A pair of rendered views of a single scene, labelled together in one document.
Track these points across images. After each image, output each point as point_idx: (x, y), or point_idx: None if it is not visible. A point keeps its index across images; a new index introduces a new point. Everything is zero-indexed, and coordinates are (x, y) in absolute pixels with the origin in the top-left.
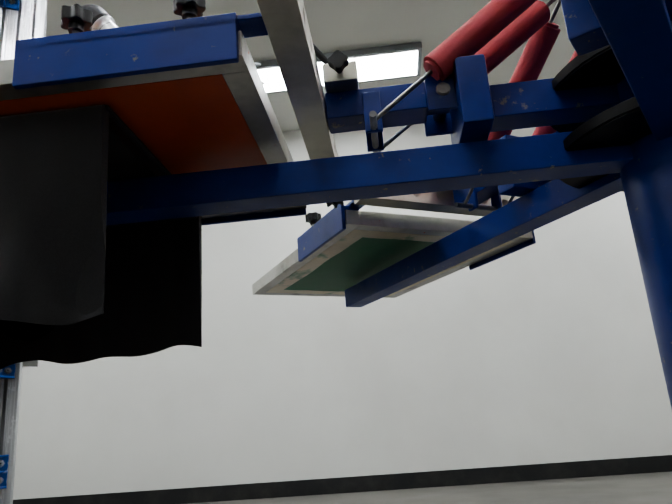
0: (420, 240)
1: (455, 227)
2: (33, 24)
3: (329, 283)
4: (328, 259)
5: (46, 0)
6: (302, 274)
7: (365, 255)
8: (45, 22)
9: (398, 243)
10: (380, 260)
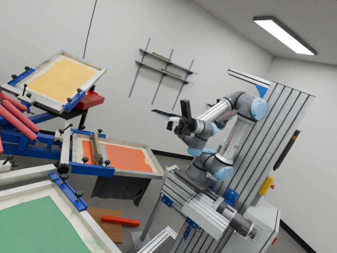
0: (12, 205)
1: None
2: None
3: None
4: (68, 221)
5: (267, 91)
6: (90, 245)
7: (45, 220)
8: (271, 102)
9: (26, 207)
10: (33, 233)
